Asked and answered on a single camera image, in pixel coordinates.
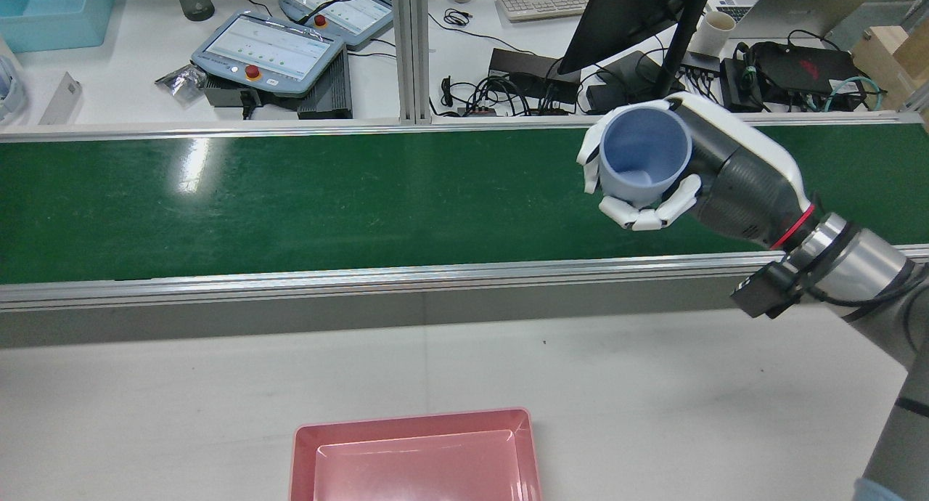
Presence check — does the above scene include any wooden box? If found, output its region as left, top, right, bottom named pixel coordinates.
left=851, top=25, right=929, bottom=113

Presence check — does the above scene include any grey small carton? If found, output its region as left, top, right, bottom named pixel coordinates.
left=38, top=72, right=83, bottom=126

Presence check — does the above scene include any black power adapter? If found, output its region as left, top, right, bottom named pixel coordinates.
left=720, top=57, right=763, bottom=113

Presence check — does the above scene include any silver laptop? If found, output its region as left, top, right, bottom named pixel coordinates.
left=708, top=0, right=890, bottom=39

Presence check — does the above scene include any clear plastic container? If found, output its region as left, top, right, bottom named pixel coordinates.
left=0, top=54, right=28, bottom=122

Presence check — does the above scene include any black cable bundle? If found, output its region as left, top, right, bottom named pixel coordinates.
left=435, top=73, right=541, bottom=117

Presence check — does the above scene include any light blue plastic cup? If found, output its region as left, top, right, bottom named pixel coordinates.
left=599, top=106, right=693, bottom=204

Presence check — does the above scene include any teal cable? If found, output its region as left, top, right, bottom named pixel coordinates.
left=824, top=76, right=883, bottom=113

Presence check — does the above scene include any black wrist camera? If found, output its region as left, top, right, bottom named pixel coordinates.
left=730, top=261, right=806, bottom=319

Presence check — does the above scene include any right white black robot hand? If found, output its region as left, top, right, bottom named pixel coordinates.
left=577, top=92, right=817, bottom=251

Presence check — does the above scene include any pink plastic box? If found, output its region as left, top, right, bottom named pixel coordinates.
left=289, top=408, right=544, bottom=501

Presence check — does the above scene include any white keyboard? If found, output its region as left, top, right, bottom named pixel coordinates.
left=496, top=0, right=596, bottom=23

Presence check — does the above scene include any silver foil bag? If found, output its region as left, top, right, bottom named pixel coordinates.
left=155, top=64, right=208, bottom=107

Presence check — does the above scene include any black port hub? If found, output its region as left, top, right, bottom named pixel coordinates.
left=679, top=54, right=721, bottom=78

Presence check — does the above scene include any aluminium profile post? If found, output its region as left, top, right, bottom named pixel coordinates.
left=390, top=0, right=431, bottom=126

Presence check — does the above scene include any light blue plastic bin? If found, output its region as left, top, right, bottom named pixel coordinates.
left=0, top=0, right=120, bottom=54

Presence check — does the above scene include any black power adapter box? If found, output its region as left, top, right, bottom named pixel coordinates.
left=751, top=41, right=864, bottom=95

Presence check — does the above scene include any aluminium conveyor side rail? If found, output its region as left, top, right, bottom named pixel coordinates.
left=0, top=244, right=929, bottom=313
left=0, top=111, right=929, bottom=144

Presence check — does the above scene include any white paper cup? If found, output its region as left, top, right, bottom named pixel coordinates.
left=688, top=11, right=737, bottom=57

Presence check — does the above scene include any black computer monitor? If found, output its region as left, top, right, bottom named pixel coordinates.
left=557, top=0, right=723, bottom=76
left=586, top=0, right=719, bottom=115

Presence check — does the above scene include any black docking box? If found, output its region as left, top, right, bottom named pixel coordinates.
left=488, top=48, right=581, bottom=104

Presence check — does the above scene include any large robot teach pendant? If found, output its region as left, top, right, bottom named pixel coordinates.
left=191, top=10, right=347, bottom=99

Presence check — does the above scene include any black finned controller box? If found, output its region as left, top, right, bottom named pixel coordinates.
left=203, top=49, right=354, bottom=120

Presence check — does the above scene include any small robot teach pendant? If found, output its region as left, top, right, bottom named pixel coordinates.
left=279, top=0, right=394, bottom=49

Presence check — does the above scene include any green conveyor belt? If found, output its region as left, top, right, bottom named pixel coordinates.
left=0, top=123, right=929, bottom=285

